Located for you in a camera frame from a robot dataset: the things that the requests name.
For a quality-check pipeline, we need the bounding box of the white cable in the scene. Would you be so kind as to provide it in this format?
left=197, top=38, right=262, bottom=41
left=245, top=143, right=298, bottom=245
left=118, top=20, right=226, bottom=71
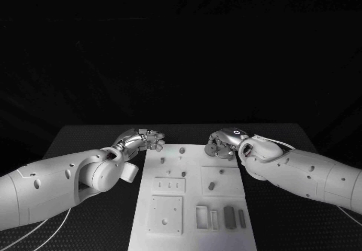
left=335, top=205, right=362, bottom=226
left=0, top=218, right=51, bottom=251
left=31, top=207, right=71, bottom=251
left=252, top=134, right=296, bottom=152

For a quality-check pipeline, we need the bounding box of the grey thin cylinder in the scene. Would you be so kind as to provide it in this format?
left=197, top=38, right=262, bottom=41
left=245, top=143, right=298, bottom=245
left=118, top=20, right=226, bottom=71
left=237, top=209, right=247, bottom=229

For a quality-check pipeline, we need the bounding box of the grey gear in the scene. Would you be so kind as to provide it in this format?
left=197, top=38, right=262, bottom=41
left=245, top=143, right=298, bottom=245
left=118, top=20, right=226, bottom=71
left=203, top=143, right=219, bottom=157

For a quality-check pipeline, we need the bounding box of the grey long cylinder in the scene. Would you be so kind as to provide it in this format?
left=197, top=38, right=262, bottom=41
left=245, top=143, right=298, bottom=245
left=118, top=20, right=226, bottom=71
left=221, top=206, right=237, bottom=230

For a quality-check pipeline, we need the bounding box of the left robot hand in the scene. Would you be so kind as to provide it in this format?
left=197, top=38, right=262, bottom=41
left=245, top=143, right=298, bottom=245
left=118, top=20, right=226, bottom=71
left=112, top=128, right=167, bottom=157

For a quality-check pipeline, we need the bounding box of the white task board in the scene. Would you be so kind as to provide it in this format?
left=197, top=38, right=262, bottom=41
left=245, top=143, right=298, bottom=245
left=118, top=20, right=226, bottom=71
left=126, top=143, right=257, bottom=251

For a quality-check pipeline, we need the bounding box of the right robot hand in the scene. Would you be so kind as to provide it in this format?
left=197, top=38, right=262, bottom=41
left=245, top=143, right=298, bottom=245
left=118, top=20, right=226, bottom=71
left=207, top=127, right=250, bottom=162

